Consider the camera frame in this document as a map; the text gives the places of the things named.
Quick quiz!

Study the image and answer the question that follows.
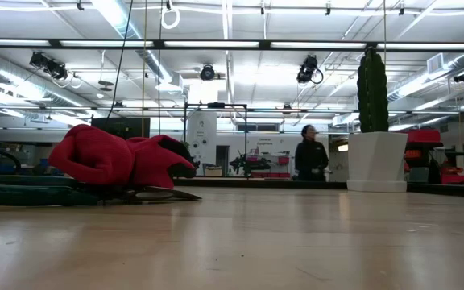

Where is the black round ceiling spotlight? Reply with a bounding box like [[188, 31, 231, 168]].
[[199, 64, 216, 81]]

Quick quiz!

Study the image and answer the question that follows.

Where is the black twin ceiling spotlight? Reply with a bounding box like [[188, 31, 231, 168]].
[[29, 51, 68, 81]]

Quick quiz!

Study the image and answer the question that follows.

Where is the white hanging cable loop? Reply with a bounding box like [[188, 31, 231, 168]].
[[160, 6, 181, 31]]

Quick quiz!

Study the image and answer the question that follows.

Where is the black background robot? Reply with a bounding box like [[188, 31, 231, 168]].
[[230, 151, 272, 178]]

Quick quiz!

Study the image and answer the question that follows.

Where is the red and black garden glove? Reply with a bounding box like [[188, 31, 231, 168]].
[[48, 123, 197, 189]]

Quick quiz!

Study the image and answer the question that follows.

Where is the black monitor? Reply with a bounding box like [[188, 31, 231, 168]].
[[90, 116, 151, 140]]

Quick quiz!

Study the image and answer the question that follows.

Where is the black ceiling spotlight with cable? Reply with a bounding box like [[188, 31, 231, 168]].
[[296, 55, 325, 85]]

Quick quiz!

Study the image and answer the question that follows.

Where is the green cactus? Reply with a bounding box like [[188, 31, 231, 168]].
[[356, 46, 390, 134]]

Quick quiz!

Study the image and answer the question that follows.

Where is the red storage bin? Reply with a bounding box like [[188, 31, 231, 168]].
[[441, 173, 464, 185], [404, 128, 444, 148]]

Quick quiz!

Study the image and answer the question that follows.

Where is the black hanging cable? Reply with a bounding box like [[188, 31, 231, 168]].
[[106, 0, 135, 118]]

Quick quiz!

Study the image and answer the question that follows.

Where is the black overhead light beam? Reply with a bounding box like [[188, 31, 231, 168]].
[[0, 38, 464, 52]]

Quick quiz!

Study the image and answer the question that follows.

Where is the black tubular stand frame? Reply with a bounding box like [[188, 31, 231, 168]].
[[182, 102, 249, 178]]

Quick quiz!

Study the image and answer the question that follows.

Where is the black aluminium table frame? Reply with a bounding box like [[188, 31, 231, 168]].
[[173, 176, 464, 199]]

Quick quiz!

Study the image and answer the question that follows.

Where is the white plant pot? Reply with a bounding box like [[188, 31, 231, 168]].
[[346, 130, 409, 193]]

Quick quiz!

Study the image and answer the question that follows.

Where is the person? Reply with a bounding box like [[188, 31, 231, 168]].
[[295, 124, 329, 181]]

